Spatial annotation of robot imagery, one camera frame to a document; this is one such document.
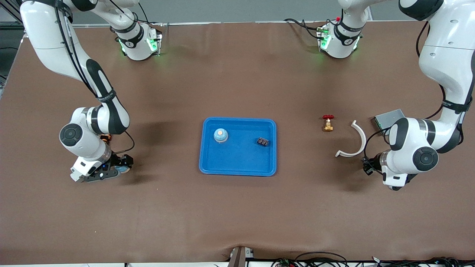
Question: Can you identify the blue plastic tray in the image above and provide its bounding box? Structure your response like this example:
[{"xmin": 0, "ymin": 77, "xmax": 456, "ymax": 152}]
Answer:
[{"xmin": 199, "ymin": 117, "xmax": 278, "ymax": 177}]

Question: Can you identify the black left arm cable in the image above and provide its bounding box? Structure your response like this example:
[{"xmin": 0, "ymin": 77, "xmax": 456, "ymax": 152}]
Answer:
[{"xmin": 363, "ymin": 20, "xmax": 448, "ymax": 164}]

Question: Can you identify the metal table edge bracket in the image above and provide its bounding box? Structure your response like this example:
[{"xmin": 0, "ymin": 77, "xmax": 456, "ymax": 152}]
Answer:
[{"xmin": 228, "ymin": 247, "xmax": 255, "ymax": 267}]

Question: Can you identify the aluminium frame strut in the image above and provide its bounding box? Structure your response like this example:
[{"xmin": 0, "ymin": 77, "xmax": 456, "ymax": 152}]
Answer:
[{"xmin": 0, "ymin": 0, "xmax": 23, "ymax": 28}]

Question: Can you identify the black looped cable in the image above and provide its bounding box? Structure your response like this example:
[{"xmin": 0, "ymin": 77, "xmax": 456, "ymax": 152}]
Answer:
[{"xmin": 295, "ymin": 251, "xmax": 348, "ymax": 267}]

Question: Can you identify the white curved pipe clamp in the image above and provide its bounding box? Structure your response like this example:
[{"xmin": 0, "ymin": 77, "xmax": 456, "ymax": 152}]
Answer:
[{"xmin": 335, "ymin": 120, "xmax": 367, "ymax": 158}]

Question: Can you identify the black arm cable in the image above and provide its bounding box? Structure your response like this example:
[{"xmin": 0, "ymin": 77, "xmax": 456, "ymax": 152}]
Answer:
[
  {"xmin": 363, "ymin": 20, "xmax": 448, "ymax": 164},
  {"xmin": 54, "ymin": 0, "xmax": 136, "ymax": 154}
]

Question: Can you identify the tangled cable bundle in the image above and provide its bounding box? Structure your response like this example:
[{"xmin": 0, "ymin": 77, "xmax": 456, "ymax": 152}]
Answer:
[{"xmin": 371, "ymin": 256, "xmax": 475, "ymax": 267}]

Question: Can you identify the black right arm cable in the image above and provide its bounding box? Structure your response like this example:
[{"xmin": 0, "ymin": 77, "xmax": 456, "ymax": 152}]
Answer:
[{"xmin": 54, "ymin": 0, "xmax": 136, "ymax": 154}]

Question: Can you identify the silver metal circuit module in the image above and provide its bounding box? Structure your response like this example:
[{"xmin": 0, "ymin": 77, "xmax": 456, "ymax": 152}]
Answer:
[{"xmin": 372, "ymin": 109, "xmax": 406, "ymax": 131}]

